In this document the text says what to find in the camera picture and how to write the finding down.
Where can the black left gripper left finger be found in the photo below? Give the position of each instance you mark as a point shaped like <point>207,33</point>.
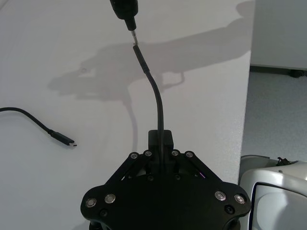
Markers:
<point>154,141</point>

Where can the white cabinet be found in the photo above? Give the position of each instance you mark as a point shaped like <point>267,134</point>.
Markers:
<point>280,31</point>

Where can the black caster wheel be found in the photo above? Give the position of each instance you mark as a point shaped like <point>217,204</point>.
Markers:
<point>297,72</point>

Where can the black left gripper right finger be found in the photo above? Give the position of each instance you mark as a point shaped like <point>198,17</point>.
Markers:
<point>168,141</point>

